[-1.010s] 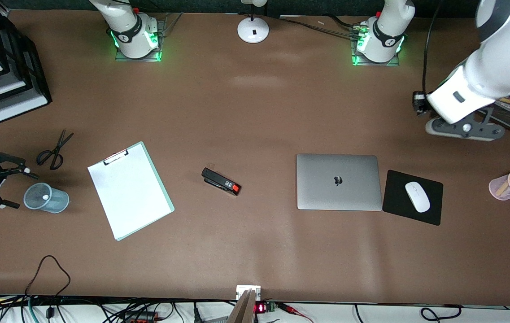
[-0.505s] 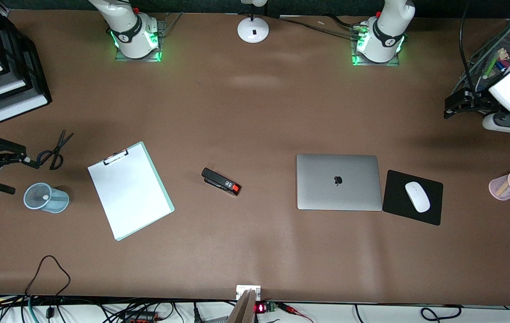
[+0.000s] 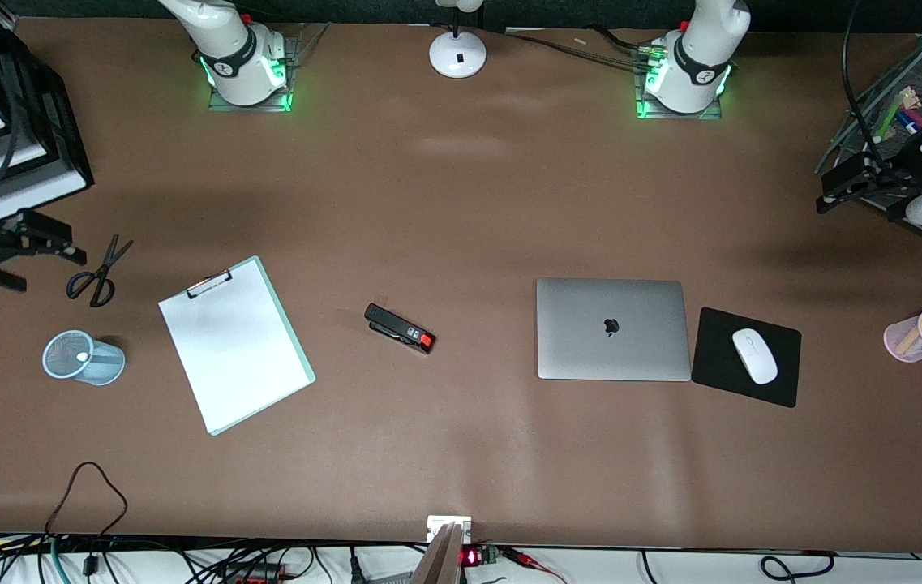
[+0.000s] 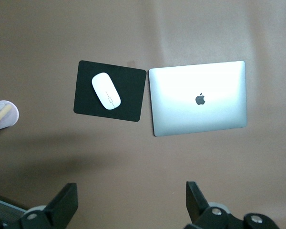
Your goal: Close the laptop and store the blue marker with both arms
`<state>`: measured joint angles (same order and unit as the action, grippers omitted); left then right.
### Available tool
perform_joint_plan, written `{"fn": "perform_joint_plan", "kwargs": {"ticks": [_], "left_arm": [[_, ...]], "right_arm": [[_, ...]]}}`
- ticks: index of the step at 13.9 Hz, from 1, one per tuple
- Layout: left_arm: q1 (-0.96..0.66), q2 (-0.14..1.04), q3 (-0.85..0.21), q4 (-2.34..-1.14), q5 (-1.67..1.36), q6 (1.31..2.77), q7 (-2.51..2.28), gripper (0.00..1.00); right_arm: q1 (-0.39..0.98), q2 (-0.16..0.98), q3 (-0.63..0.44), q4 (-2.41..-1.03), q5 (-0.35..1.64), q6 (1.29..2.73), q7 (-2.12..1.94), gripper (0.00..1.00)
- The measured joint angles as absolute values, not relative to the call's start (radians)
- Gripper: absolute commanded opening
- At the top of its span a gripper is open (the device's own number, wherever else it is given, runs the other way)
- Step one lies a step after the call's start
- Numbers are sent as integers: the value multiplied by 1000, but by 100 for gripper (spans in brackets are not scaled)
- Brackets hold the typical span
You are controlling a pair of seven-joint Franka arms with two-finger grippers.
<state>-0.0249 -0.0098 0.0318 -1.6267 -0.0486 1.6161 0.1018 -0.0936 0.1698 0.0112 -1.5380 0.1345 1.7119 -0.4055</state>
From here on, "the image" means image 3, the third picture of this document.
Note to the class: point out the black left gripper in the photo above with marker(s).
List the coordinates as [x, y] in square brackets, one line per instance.
[892, 180]

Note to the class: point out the silver laptop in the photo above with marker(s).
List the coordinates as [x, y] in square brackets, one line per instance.
[574, 341]

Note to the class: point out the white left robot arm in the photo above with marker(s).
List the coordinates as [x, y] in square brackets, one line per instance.
[692, 65]

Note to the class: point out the black scissors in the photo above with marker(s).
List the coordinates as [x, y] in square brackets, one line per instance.
[100, 276]

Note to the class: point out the green pen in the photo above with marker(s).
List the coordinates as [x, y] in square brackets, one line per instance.
[887, 120]

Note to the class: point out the black mesh desk organizer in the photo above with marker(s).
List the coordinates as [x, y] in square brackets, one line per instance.
[890, 89]

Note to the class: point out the blue mesh pen cup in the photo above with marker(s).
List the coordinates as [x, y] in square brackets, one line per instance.
[104, 367]

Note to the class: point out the black letter tray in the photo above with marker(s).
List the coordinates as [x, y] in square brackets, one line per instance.
[47, 122]

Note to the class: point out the yellow pen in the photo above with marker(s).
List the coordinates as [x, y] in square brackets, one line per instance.
[915, 332]

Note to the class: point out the white computer mouse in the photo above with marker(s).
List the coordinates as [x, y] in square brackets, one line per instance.
[755, 355]

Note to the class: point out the black mouse pad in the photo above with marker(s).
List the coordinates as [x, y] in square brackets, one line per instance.
[716, 365]

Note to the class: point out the white paper sheet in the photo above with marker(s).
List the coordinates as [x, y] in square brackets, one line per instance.
[233, 349]

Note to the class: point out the teal clipboard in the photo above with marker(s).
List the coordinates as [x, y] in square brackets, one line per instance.
[298, 357]

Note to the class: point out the black stapler with red end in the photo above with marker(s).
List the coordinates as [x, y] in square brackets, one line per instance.
[397, 327]

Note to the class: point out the white lamp base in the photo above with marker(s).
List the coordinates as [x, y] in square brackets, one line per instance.
[457, 55]

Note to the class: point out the red led circuit board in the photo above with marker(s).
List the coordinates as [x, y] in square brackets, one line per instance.
[477, 556]

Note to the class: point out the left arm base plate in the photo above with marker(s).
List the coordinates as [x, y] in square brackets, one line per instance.
[643, 113]

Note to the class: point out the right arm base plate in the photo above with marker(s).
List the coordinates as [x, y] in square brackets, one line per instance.
[221, 104]

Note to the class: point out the wooden camera stand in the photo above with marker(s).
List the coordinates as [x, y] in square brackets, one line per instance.
[440, 560]

